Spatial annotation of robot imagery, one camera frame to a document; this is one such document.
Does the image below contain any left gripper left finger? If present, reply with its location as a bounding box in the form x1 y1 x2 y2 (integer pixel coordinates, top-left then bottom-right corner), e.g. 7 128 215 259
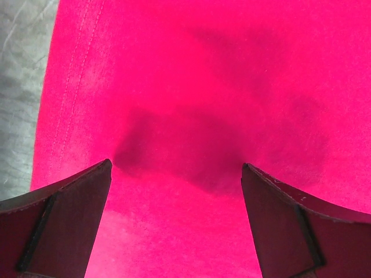
1 159 112 277

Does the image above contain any magenta t-shirt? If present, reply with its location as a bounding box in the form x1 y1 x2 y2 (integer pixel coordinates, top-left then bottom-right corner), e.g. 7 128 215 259
31 1 370 277

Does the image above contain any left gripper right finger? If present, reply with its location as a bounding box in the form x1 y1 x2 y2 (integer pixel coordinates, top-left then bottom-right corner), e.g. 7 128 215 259
241 163 370 277

